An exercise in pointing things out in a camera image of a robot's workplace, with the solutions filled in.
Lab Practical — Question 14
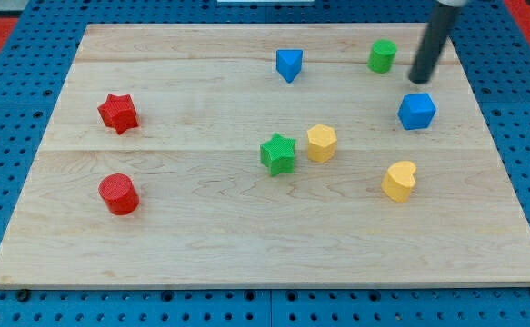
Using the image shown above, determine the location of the red cylinder block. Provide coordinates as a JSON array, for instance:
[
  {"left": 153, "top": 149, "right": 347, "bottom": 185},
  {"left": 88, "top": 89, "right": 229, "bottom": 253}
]
[{"left": 98, "top": 173, "right": 139, "bottom": 215}]

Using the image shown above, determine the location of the green star block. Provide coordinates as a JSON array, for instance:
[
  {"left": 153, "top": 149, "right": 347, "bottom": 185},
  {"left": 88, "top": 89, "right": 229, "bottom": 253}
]
[{"left": 260, "top": 133, "right": 296, "bottom": 176}]

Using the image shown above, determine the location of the green cylinder block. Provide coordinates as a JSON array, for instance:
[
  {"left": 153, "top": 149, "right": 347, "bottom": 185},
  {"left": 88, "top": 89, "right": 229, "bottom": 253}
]
[{"left": 367, "top": 39, "right": 397, "bottom": 74}]

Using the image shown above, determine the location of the red star block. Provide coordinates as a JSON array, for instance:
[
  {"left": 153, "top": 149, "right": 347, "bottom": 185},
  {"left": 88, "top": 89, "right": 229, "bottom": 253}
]
[{"left": 97, "top": 94, "right": 139, "bottom": 134}]

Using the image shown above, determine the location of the yellow heart block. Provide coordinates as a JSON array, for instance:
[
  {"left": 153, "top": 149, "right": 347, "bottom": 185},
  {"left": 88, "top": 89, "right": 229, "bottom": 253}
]
[{"left": 381, "top": 161, "right": 417, "bottom": 203}]

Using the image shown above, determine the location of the light wooden board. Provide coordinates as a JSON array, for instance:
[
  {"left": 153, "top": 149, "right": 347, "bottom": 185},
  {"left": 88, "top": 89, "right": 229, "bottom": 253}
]
[{"left": 0, "top": 23, "right": 530, "bottom": 290}]

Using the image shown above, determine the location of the yellow hexagon block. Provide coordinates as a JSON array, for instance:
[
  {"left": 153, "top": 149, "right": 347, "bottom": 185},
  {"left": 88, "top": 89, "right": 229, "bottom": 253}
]
[{"left": 306, "top": 124, "right": 337, "bottom": 163}]

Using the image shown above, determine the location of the blue triangle block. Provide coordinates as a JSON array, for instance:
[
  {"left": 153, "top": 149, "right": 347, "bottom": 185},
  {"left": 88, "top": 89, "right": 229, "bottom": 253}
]
[{"left": 275, "top": 49, "right": 304, "bottom": 84}]

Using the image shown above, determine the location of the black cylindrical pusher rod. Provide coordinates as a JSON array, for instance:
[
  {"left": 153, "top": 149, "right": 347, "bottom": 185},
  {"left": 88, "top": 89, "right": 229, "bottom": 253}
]
[{"left": 408, "top": 0, "right": 467, "bottom": 84}]

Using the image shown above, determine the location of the blue cube block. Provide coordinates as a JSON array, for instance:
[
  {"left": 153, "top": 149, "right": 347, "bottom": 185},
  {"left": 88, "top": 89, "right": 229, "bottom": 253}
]
[{"left": 397, "top": 93, "right": 436, "bottom": 130}]

